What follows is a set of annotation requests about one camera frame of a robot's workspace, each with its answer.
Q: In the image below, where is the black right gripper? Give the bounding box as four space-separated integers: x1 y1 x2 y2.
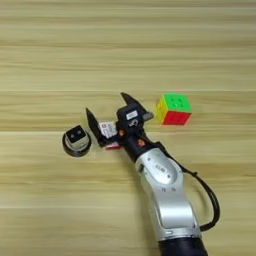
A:
85 91 164 164

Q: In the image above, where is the small black silver cube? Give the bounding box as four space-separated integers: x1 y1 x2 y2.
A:
65 124 90 145

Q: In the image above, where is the multicolour puzzle cube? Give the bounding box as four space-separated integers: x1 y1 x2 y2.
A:
155 93 193 127

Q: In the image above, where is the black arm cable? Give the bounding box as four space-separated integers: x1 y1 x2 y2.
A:
159 143 221 233

